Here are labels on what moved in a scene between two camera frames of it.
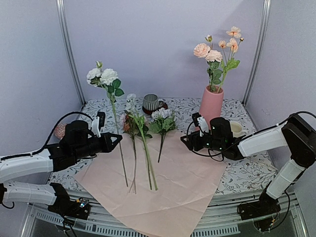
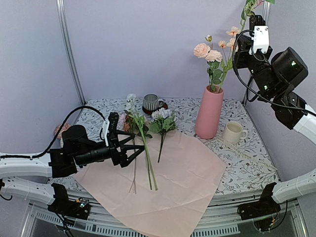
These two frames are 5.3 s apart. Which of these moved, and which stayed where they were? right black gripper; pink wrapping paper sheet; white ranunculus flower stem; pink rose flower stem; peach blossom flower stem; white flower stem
Moved: right black gripper; white flower stem
Stayed: peach blossom flower stem; white ranunculus flower stem; pink wrapping paper sheet; pink rose flower stem
